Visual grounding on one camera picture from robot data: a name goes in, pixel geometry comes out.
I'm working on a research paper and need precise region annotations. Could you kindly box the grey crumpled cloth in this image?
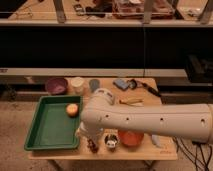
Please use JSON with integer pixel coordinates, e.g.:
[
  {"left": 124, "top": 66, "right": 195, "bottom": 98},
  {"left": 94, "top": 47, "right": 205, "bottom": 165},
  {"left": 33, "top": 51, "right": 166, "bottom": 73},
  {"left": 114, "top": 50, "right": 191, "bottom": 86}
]
[{"left": 151, "top": 135, "right": 163, "bottom": 148}]

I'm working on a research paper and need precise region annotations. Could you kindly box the black handled tool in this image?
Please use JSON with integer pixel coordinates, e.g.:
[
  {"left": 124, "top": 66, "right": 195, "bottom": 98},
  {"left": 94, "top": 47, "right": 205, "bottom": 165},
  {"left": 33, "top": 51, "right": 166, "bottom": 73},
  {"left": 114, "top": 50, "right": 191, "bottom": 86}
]
[{"left": 127, "top": 79, "right": 161, "bottom": 97}]

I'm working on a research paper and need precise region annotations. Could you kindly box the blue sponge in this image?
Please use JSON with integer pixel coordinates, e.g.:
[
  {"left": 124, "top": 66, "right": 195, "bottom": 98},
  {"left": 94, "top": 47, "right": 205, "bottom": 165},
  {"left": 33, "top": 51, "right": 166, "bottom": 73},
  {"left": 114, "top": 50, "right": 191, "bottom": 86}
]
[{"left": 113, "top": 79, "right": 129, "bottom": 91}]

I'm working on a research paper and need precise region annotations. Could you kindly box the small metal cup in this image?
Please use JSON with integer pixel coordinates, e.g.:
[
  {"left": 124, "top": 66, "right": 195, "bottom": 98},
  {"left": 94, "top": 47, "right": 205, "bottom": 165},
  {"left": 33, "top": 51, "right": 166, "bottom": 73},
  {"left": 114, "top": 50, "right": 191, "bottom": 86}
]
[{"left": 104, "top": 134, "right": 118, "bottom": 150}]

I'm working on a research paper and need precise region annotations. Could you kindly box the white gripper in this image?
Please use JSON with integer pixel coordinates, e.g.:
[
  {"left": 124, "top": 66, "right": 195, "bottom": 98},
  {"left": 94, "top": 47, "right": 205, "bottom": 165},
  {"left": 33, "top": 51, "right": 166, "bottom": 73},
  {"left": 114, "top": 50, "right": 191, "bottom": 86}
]
[{"left": 76, "top": 122, "right": 104, "bottom": 144}]

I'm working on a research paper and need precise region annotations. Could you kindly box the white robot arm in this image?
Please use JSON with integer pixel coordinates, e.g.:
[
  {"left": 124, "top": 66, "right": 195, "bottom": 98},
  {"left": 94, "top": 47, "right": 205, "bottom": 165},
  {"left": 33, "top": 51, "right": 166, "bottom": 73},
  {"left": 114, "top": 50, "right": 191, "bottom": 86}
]
[{"left": 78, "top": 88, "right": 213, "bottom": 144}]

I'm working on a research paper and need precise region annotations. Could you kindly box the orange bowl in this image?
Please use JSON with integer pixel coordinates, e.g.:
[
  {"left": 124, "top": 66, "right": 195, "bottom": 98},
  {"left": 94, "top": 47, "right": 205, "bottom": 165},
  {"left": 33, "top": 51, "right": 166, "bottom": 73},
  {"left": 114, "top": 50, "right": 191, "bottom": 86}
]
[{"left": 118, "top": 130, "right": 144, "bottom": 147}]

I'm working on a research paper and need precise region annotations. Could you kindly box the yellow red apple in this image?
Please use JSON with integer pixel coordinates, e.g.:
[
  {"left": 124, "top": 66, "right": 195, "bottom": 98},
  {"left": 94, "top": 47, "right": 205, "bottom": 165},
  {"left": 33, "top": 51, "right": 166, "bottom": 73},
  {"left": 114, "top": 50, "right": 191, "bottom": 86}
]
[{"left": 66, "top": 104, "right": 78, "bottom": 117}]

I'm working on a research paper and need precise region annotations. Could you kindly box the yellow wooden utensil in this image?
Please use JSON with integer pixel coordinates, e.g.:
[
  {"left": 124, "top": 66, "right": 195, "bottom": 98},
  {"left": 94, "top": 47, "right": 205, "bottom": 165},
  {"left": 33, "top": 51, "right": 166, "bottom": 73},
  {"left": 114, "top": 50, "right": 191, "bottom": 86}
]
[{"left": 119, "top": 99, "right": 143, "bottom": 107}]

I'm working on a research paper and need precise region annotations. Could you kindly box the dark grape bunch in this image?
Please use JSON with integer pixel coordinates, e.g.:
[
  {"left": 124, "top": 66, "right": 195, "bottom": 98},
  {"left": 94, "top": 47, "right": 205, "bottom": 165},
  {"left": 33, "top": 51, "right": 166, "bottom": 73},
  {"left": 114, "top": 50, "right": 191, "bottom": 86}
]
[{"left": 87, "top": 139, "right": 99, "bottom": 153}]

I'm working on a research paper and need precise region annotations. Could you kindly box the purple bowl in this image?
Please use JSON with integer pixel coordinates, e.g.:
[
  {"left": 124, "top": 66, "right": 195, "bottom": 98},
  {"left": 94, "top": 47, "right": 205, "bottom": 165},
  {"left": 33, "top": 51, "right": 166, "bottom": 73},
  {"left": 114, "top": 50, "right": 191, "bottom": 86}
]
[{"left": 45, "top": 78, "right": 68, "bottom": 95}]

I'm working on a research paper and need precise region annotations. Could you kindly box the grey blue cup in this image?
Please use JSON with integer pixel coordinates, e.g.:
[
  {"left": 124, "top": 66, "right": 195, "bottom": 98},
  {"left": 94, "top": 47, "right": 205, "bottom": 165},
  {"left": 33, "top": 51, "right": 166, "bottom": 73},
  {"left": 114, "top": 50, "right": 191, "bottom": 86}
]
[{"left": 89, "top": 79, "right": 100, "bottom": 92}]

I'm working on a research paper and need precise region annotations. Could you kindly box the green plastic tray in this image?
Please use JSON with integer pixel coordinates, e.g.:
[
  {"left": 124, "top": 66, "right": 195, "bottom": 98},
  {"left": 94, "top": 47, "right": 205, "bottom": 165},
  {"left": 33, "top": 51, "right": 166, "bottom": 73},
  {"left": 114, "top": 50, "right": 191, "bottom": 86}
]
[{"left": 24, "top": 95, "right": 83, "bottom": 151}]

